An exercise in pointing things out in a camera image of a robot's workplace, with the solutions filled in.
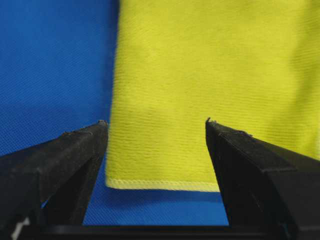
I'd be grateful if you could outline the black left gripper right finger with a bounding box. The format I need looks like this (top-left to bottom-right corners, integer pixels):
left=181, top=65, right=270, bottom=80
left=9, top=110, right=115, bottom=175
left=205, top=120, right=320, bottom=240

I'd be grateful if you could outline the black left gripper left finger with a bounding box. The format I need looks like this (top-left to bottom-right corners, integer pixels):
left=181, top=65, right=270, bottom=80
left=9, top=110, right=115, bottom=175
left=0, top=120, right=108, bottom=240

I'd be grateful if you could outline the yellow-green towel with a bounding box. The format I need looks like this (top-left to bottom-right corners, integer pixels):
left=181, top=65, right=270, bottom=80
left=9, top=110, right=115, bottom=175
left=105, top=0, right=320, bottom=192

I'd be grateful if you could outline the blue table cloth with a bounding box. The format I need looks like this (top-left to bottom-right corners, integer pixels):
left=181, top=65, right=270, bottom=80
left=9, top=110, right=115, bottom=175
left=0, top=0, right=228, bottom=226

